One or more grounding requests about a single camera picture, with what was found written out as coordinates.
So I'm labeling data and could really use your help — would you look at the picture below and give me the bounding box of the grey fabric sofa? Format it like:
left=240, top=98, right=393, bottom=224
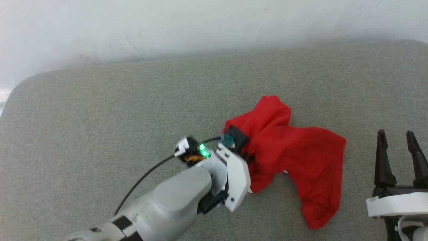
left=0, top=39, right=428, bottom=241

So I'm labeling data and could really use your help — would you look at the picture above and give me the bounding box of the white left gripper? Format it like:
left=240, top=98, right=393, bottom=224
left=197, top=143, right=252, bottom=215

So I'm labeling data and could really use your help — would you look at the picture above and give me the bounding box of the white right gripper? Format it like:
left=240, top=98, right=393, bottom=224
left=366, top=130, right=428, bottom=218

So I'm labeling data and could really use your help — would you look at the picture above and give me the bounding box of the black cable with teal plug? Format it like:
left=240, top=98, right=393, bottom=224
left=113, top=134, right=236, bottom=216

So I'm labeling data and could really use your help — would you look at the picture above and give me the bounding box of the red jersey with white sleeves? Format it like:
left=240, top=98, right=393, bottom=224
left=223, top=96, right=347, bottom=230

